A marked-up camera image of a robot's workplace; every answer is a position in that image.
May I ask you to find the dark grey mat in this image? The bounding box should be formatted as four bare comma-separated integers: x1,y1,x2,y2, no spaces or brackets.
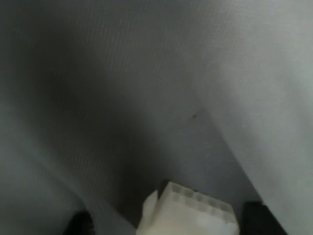
0,0,313,235

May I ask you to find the small white plastic terminal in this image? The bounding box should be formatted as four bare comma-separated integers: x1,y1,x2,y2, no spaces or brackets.
135,180,241,235

